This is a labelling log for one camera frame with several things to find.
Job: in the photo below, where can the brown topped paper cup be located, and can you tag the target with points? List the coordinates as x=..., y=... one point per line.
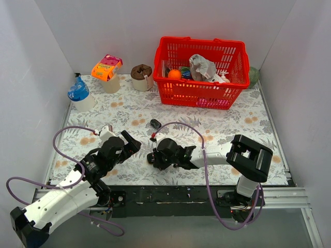
x=142, y=77

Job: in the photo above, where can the white pump bottle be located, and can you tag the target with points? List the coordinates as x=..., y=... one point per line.
x=219, y=78

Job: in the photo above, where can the white cup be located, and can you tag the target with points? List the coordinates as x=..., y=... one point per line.
x=84, y=105

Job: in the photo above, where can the green blue packet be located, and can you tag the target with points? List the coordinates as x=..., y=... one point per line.
x=185, y=72

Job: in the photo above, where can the black taped earbud charging case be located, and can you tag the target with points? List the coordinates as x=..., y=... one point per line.
x=155, y=124

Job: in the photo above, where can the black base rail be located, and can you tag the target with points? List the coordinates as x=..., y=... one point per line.
x=143, y=201

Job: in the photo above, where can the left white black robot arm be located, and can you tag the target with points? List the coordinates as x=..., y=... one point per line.
x=82, y=188

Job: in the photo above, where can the beige cup under snack box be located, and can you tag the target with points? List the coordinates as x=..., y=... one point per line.
x=112, y=85

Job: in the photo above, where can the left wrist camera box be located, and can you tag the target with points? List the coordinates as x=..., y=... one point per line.
x=105, y=133

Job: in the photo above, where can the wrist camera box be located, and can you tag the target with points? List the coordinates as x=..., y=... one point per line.
x=105, y=133
x=157, y=138

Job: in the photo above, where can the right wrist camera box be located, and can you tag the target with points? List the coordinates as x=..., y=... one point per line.
x=157, y=138

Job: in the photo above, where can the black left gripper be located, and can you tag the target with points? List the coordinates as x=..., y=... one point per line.
x=128, y=144

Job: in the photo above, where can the orange pink snack box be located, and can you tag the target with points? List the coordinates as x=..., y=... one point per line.
x=107, y=67

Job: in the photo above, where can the orange fruit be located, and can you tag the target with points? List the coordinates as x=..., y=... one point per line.
x=174, y=74

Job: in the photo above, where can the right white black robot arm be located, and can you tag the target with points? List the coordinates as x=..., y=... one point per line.
x=250, y=158

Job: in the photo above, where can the blue wrapper on white cup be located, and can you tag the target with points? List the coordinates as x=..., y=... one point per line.
x=79, y=91

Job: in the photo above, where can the red plastic shopping basket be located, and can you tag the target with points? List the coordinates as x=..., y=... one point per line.
x=227, y=55

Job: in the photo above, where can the floral patterned table mat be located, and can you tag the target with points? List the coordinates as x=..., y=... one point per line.
x=132, y=110

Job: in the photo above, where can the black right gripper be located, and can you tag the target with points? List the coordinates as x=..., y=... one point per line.
x=157, y=158

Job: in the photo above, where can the green ball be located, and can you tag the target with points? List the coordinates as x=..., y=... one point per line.
x=254, y=76

